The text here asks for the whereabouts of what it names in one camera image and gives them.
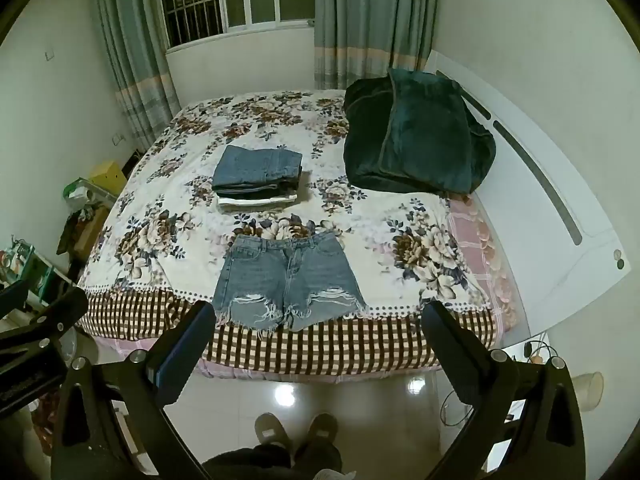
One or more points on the white bed headboard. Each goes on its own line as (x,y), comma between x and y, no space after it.
(550,195)

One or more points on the yellow cardboard box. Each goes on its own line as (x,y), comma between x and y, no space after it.
(108,174)

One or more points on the person's dark trouser legs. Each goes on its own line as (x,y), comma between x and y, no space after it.
(272,462)

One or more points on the frayed blue denim shorts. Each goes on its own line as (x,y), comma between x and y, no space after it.
(287,272)

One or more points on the cream round lamp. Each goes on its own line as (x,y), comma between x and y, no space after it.
(589,391)

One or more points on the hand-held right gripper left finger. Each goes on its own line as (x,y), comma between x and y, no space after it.
(164,367)

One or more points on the person's left shoe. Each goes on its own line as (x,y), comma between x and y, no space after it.
(271,431)

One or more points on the person's right shoe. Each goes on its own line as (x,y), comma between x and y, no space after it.
(322,429)

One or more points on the brown cardboard box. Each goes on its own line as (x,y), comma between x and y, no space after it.
(87,227)

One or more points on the folded blue jeans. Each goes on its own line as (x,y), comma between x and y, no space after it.
(257,170)

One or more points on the person's shoe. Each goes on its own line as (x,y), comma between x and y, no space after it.
(271,431)
(322,429)

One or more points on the pink checkered mattress pad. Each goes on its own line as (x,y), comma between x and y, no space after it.
(480,255)

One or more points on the cluttered white shelf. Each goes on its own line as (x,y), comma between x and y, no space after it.
(25,267)

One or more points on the bed with floral sheet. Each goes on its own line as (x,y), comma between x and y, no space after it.
(190,210)

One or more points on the folded white cloth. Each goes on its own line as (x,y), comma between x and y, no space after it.
(255,201)

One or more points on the wall socket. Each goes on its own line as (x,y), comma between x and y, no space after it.
(117,139)

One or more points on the dark green plush blanket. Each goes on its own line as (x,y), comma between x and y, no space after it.
(415,135)

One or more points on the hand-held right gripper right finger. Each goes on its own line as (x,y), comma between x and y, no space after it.
(452,355)

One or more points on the green striped curtain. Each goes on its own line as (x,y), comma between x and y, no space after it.
(132,55)
(375,20)

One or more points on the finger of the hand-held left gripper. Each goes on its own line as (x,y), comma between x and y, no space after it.
(60,312)

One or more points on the green and white box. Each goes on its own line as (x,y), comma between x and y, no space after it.
(76,194)

